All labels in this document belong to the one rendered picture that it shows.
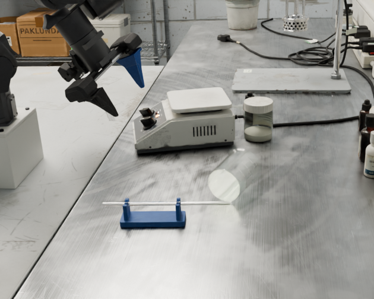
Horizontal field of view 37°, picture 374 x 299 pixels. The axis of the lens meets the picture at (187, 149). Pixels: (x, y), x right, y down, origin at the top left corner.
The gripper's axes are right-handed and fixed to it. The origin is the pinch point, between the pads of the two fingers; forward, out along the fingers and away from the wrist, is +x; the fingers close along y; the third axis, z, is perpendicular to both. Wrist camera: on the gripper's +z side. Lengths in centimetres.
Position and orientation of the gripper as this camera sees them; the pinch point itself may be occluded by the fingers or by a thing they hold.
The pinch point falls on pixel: (120, 88)
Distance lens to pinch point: 109.1
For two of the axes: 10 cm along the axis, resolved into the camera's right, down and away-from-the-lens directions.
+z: -6.8, 1.0, 7.3
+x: 5.4, 7.4, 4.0
